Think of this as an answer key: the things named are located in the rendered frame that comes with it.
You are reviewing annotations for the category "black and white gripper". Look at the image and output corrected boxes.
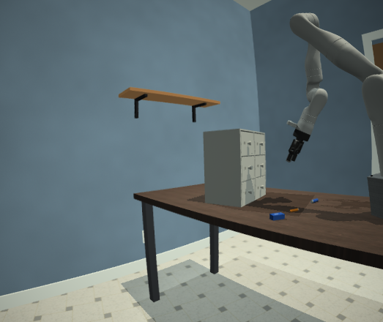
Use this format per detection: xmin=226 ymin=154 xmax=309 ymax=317
xmin=286 ymin=129 xmax=311 ymax=162

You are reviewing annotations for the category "grey small chest of drawers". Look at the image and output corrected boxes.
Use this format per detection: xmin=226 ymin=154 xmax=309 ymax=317
xmin=203 ymin=129 xmax=266 ymax=207

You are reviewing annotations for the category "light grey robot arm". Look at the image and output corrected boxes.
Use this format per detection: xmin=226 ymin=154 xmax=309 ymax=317
xmin=287 ymin=13 xmax=383 ymax=177

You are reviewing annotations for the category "blue rectangular block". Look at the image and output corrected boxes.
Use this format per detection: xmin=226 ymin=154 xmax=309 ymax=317
xmin=269 ymin=212 xmax=285 ymax=220

